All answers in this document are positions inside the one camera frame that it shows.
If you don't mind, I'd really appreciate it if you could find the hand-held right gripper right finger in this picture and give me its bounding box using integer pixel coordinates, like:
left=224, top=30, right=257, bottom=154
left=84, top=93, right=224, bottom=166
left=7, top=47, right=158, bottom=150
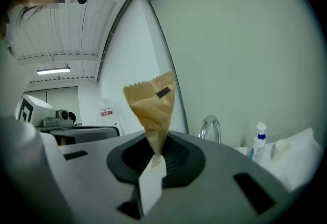
left=152, top=132, right=295, bottom=224

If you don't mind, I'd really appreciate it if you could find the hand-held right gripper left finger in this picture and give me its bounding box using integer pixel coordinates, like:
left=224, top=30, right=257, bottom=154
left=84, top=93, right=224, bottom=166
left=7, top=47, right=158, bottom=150
left=40, top=131, right=154, bottom=224

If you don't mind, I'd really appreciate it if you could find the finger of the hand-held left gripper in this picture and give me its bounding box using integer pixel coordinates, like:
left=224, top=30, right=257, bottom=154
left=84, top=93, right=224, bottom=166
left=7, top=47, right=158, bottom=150
left=50, top=126, right=121, bottom=146

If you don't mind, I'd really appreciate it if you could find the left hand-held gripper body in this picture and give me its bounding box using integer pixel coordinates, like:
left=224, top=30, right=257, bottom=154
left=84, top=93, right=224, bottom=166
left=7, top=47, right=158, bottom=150
left=14, top=94, right=75, bottom=132

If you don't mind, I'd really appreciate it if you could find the yellow sponge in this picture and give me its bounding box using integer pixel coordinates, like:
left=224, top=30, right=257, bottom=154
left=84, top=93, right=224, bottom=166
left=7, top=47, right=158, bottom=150
left=123, top=71, right=177, bottom=165

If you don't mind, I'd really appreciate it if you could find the small white cup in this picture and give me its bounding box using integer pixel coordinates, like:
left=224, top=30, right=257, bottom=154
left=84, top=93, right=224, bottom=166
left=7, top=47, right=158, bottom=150
left=271, top=139, right=292, bottom=163

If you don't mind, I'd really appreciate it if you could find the white water dispenser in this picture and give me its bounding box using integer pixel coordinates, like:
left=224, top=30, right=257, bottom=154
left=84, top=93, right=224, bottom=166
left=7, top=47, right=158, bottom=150
left=99, top=98, right=124, bottom=136

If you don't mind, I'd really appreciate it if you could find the long ceiling light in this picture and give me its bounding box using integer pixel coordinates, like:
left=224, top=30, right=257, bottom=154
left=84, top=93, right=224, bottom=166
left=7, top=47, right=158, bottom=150
left=37, top=67, right=72, bottom=75

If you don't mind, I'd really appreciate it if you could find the white bottle with blue label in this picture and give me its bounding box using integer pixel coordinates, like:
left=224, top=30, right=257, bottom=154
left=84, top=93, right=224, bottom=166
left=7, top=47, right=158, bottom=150
left=249, top=122, right=268, bottom=164

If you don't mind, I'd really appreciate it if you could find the chrome faucet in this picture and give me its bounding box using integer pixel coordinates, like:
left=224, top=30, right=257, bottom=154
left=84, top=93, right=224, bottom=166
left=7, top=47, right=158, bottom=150
left=198, top=115, right=222, bottom=143

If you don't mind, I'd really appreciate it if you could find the white sink basin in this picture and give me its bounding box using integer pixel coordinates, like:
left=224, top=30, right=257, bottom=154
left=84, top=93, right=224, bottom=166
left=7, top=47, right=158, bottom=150
left=235, top=127, right=324, bottom=192

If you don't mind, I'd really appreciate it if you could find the grey-green roller blind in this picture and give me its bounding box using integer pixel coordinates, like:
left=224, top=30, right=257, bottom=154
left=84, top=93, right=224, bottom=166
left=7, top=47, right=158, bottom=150
left=149, top=0, right=320, bottom=147

